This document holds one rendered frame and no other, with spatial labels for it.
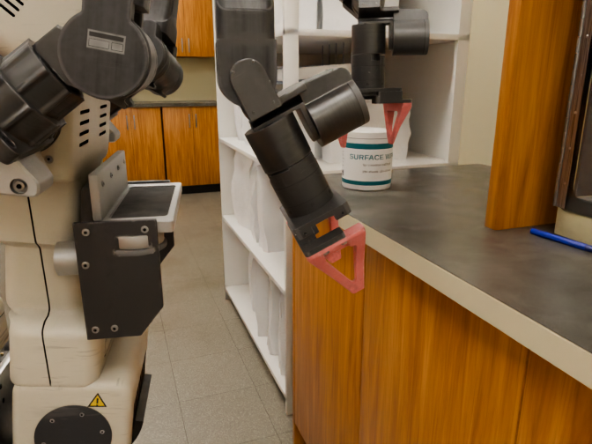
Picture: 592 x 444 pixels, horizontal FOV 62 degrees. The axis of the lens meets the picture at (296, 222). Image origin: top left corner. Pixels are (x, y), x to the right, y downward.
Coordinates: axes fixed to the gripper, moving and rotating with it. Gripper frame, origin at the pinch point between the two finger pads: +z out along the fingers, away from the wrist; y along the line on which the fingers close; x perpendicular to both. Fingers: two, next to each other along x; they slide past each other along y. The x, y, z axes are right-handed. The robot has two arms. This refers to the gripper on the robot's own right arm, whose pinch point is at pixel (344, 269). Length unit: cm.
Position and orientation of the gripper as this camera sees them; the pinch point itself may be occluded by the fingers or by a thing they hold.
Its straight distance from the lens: 59.7
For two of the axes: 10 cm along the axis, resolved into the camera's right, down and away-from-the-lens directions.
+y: -1.7, -2.7, 9.5
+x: -8.8, 4.8, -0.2
